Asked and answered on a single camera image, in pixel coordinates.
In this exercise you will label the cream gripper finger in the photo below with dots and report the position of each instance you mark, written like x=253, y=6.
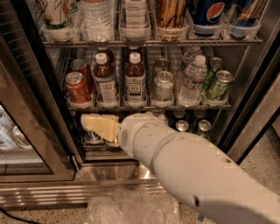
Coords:
x=105, y=126

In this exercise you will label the brown tea bottle white cap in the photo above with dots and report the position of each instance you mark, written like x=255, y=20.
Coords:
x=135, y=86

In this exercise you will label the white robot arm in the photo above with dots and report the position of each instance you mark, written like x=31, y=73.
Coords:
x=190, y=168

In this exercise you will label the blue can bottom shelf left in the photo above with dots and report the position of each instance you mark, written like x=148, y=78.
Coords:
x=92, y=138

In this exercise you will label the stainless fridge base grille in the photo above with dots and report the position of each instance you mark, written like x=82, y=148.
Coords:
x=97, y=179

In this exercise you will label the rear brown tea bottle left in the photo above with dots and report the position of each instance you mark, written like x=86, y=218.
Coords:
x=109, y=53

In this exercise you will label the rear brown tea bottle right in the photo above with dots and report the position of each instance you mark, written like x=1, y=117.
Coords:
x=132, y=49

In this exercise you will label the blue pepsi can bottom shelf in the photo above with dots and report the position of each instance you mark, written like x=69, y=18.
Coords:
x=182, y=126

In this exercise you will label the fridge glass door left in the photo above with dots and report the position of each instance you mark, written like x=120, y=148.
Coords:
x=42, y=158

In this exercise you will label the green can bottom shelf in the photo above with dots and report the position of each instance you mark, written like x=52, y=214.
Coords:
x=204, y=128

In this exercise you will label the white labelled bottle top shelf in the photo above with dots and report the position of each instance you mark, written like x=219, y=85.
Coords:
x=134, y=13

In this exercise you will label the rear clear water bottle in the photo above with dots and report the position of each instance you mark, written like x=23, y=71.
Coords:
x=190, y=55

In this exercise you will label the large clear water bottle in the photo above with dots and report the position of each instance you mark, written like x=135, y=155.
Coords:
x=97, y=24

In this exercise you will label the pepsi bottle top shelf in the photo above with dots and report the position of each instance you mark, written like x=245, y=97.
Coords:
x=205, y=14

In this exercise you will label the front red soda can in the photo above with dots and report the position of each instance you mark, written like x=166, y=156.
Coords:
x=76, y=86

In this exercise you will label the red soda can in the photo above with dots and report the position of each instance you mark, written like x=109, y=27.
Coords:
x=76, y=86
x=81, y=66

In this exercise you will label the rear red soda can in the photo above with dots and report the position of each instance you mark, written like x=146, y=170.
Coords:
x=81, y=66

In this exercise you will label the front silver soda can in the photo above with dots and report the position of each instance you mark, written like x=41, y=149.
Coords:
x=163, y=86

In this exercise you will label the silver soda can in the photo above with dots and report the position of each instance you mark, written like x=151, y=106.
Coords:
x=160, y=65
x=163, y=86

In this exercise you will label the clear plastic bag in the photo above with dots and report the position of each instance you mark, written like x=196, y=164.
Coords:
x=136, y=206

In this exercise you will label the rear silver soda can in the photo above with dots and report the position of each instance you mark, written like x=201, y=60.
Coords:
x=160, y=65

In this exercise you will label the front green soda can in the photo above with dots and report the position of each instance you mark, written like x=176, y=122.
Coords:
x=219, y=86

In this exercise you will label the green soda can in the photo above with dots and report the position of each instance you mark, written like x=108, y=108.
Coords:
x=219, y=86
x=215, y=64

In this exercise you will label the white green tall can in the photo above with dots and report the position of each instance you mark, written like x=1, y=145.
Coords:
x=56, y=14

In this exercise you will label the rear green soda can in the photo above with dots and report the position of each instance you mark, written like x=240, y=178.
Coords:
x=215, y=64

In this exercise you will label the gold tall can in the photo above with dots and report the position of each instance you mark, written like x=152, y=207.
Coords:
x=170, y=13

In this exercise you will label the blue energy drink can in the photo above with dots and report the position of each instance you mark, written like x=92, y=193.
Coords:
x=247, y=12

